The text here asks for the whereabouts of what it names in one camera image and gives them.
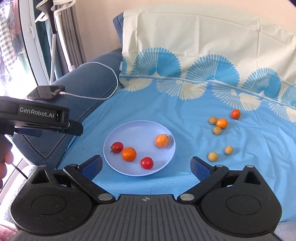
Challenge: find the tan longan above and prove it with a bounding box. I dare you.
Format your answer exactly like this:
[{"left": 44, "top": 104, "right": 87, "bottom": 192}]
[
  {"left": 212, "top": 126, "right": 222, "bottom": 135},
  {"left": 224, "top": 146, "right": 234, "bottom": 155},
  {"left": 208, "top": 116, "right": 217, "bottom": 125},
  {"left": 208, "top": 152, "right": 219, "bottom": 162}
]

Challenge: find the red tomato with stem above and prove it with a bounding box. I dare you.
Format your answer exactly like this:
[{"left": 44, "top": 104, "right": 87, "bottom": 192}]
[{"left": 110, "top": 142, "right": 124, "bottom": 154}]

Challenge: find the small orange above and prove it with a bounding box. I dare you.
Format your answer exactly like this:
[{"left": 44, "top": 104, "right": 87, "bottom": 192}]
[
  {"left": 121, "top": 147, "right": 137, "bottom": 162},
  {"left": 230, "top": 109, "right": 241, "bottom": 120},
  {"left": 216, "top": 118, "right": 228, "bottom": 129}
]

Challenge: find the tan longan top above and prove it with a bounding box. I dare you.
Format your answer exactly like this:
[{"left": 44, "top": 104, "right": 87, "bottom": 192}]
[{"left": 208, "top": 116, "right": 217, "bottom": 125}]

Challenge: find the plastic-wrapped orange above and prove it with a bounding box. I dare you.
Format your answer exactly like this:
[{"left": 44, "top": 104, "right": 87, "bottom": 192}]
[{"left": 154, "top": 133, "right": 170, "bottom": 149}]

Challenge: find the red cherry tomato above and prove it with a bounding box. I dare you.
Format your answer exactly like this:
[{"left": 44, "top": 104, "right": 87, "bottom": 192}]
[{"left": 140, "top": 157, "right": 154, "bottom": 170}]

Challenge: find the person left hand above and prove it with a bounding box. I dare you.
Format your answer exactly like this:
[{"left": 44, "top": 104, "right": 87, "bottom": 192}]
[{"left": 0, "top": 151, "right": 14, "bottom": 189}]

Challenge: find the tan longan bottom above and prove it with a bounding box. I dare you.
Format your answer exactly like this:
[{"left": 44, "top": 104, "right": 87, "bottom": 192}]
[{"left": 208, "top": 152, "right": 219, "bottom": 162}]

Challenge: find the black smartphone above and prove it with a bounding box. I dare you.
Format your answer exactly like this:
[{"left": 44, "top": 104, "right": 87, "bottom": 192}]
[{"left": 26, "top": 85, "right": 65, "bottom": 100}]

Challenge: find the blue sofa armrest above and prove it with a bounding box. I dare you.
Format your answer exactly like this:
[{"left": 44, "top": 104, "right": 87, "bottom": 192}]
[{"left": 13, "top": 48, "right": 122, "bottom": 169}]

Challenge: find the light blue plate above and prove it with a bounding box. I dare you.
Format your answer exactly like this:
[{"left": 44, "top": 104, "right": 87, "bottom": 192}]
[{"left": 103, "top": 120, "right": 176, "bottom": 176}]

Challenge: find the blue fan-pattern bed sheet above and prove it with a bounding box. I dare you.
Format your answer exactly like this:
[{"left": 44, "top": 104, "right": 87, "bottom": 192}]
[{"left": 59, "top": 4, "right": 295, "bottom": 221}]

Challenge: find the garment steamer stand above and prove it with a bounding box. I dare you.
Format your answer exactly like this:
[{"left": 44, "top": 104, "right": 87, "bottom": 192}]
[{"left": 35, "top": 1, "right": 85, "bottom": 83}]

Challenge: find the white charging cable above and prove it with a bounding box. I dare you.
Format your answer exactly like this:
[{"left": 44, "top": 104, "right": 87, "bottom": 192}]
[{"left": 59, "top": 61, "right": 120, "bottom": 101}]

